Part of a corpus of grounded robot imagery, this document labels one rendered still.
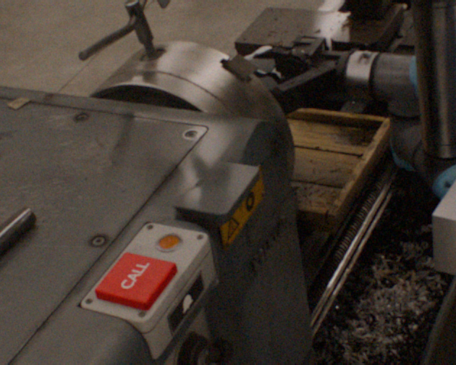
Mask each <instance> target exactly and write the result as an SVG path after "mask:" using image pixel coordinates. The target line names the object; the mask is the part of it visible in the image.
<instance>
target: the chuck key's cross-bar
mask: <svg viewBox="0 0 456 365"><path fill-rule="evenodd" d="M147 1H148V0H140V3H141V6H142V8H143V10H144V9H145V5H146V3H147ZM139 19H140V16H139V15H138V14H131V16H130V19H129V21H128V23H127V24H126V25H125V26H123V28H121V29H119V30H117V31H116V32H114V33H111V34H110V35H108V36H106V37H105V38H102V39H101V40H99V41H97V42H95V43H94V44H92V45H90V46H88V47H86V48H85V49H83V50H82V51H80V52H79V54H78V57H79V59H80V60H82V61H85V60H86V59H88V58H91V57H92V56H94V55H96V54H97V53H99V52H100V51H102V50H104V49H105V48H106V47H107V46H109V45H111V44H113V43H115V42H117V41H118V40H120V39H121V38H124V37H125V36H126V35H128V34H130V33H131V32H132V31H134V30H135V28H136V25H137V23H138V21H139Z"/></svg>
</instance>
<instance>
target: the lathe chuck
mask: <svg viewBox="0 0 456 365"><path fill-rule="evenodd" d="M153 45H154V47H155V50H156V51H163V52H164V54H163V55H162V56H160V57H159V58H157V59H152V60H148V61H143V57H144V56H146V55H147V53H146V51H145V47H143V49H141V50H139V51H138V52H136V53H135V54H133V55H132V56H131V57H130V58H129V59H128V60H127V61H126V62H124V63H123V64H122V65H121V66H120V67H119V68H118V69H117V71H116V72H114V73H113V74H112V75H110V76H109V77H108V78H107V79H106V80H105V81H107V80H108V79H110V78H111V77H115V76H117V75H121V74H123V73H127V72H138V71H147V72H160V73H164V74H167V75H172V76H175V77H178V78H181V79H183V80H186V81H188V82H190V83H192V84H194V85H196V86H198V87H200V88H202V89H204V90H205V91H208V93H210V94H211V95H212V96H213V97H215V98H216V99H218V100H219V101H220V102H222V103H223V105H225V106H227V107H228V108H229V109H230V110H231V111H232V112H233V113H234V114H235V116H236V117H242V118H248V119H259V120H264V121H267V122H271V123H273V124H274V125H276V126H277V127H278V128H279V129H280V131H281V132H282V133H283V135H284V144H285V150H286V155H287V166H288V171H289V176H290V179H291V176H292V175H293V172H294V168H295V143H294V139H293V135H292V133H291V130H290V126H289V124H288V122H287V119H286V117H285V115H284V112H283V111H282V108H281V106H280V105H279V104H278V102H277V100H276V99H275V98H274V96H273V95H272V94H271V91H269V90H268V88H267V87H266V86H265V85H264V84H263V83H262V82H261V81H260V80H259V79H258V78H257V77H256V76H255V75H254V74H253V73H252V74H251V75H250V76H249V78H248V80H249V81H250V83H246V82H245V81H244V82H241V81H240V80H239V79H237V78H236V77H235V76H234V75H232V74H231V73H230V72H228V71H227V70H226V69H224V68H222V67H221V66H222V64H220V62H223V63H225V64H226V63H227V62H228V60H229V58H230V57H229V56H227V55H226V54H223V53H221V52H219V51H216V50H214V49H212V48H211V47H208V46H204V45H201V44H198V43H192V42H187V41H163V42H158V43H154V44H153ZM105 81H104V82H105Z"/></svg>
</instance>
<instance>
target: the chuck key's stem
mask: <svg viewBox="0 0 456 365"><path fill-rule="evenodd" d="M124 7H125V9H126V11H127V14H128V16H129V18H130V16H131V14H138V15H139V16H140V19H139V21H138V23H137V25H136V28H135V33H136V35H137V37H138V40H139V42H140V43H141V44H143V45H144V47H145V51H146V53H147V55H148V59H151V58H154V57H157V56H158V55H159V53H157V51H156V50H155V47H154V45H153V42H152V40H153V34H152V32H151V29H150V26H149V24H148V21H147V19H146V16H145V13H144V11H143V8H142V6H141V3H140V0H127V1H126V2H125V3H124Z"/></svg>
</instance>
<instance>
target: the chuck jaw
mask: <svg viewBox="0 0 456 365"><path fill-rule="evenodd" d="M220 64H222V66H221V67H222V68H224V69H226V70H227V71H228V72H230V73H231V74H232V75H234V76H235V77H236V78H237V79H239V80H240V81H241V82H244V81H245V82H246V83H250V81H249V80H248V78H249V76H250V75H251V74H252V73H253V74H255V73H256V71H257V69H258V67H257V66H255V65H254V64H253V63H252V62H250V61H248V60H247V59H245V58H244V57H242V56H240V55H239V54H238V53H237V54H236V55H235V56H234V57H233V58H232V59H231V60H228V62H227V63H226V64H225V63H223V62H220Z"/></svg>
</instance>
